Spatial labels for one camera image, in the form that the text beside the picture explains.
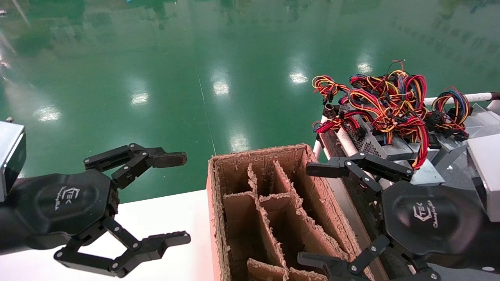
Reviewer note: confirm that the short white frame pipe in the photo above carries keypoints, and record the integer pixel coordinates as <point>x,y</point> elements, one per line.
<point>317,150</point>

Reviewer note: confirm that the white pipe with brown end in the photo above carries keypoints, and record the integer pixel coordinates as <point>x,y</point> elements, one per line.
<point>480,96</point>

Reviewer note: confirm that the grey metal power supply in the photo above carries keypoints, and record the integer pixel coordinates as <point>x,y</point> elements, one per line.
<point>451,156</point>

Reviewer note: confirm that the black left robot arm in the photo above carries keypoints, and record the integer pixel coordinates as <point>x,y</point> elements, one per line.
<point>7,230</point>

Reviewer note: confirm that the brown cardboard box with dividers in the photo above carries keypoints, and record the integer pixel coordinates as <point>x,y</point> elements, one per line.
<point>312,218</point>

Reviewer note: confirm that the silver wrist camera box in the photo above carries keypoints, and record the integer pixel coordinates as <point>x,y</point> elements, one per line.
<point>488,177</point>
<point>9,156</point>

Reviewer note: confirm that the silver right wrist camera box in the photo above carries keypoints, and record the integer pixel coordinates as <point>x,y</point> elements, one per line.
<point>488,177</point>

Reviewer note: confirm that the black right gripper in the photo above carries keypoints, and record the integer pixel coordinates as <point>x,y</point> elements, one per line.
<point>429,220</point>

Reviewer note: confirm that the dark grey conveyor belt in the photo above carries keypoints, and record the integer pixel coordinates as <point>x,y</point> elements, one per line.
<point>457,179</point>

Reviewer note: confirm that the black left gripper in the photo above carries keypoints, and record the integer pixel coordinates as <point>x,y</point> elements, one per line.
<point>64,203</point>

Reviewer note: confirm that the light grey metal case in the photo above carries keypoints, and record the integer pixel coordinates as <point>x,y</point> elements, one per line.
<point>484,121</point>

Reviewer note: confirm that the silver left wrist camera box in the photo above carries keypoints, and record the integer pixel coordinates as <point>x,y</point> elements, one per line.
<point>9,156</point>

